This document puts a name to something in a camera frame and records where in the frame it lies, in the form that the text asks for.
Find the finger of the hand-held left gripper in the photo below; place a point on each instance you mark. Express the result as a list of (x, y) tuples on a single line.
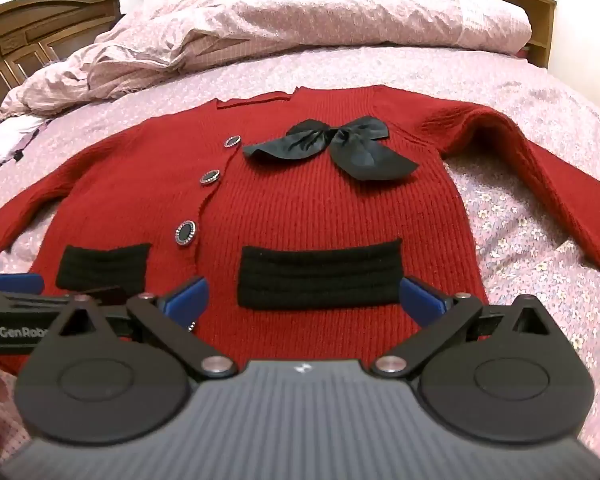
[(12, 282)]

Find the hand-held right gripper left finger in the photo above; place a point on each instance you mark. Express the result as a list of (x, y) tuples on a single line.
[(189, 301)]

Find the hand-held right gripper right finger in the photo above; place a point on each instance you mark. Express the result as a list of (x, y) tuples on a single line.
[(421, 302)]

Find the red knitted cardigan sweater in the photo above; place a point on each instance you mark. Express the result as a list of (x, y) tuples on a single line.
[(305, 210)]

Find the pink floral bed sheet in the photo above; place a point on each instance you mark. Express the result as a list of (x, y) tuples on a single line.
[(540, 240)]

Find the white and purple pillow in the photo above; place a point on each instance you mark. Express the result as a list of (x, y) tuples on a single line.
[(7, 145)]

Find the black satin bow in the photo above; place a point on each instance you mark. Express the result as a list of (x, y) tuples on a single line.
[(350, 152)]

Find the brown wooden wardrobe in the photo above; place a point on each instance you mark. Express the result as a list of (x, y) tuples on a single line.
[(25, 40)]

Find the pink floral duvet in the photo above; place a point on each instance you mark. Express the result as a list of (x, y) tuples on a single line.
[(260, 25)]

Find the wooden bed headboard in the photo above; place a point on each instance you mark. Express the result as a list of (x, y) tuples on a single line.
[(525, 2)]

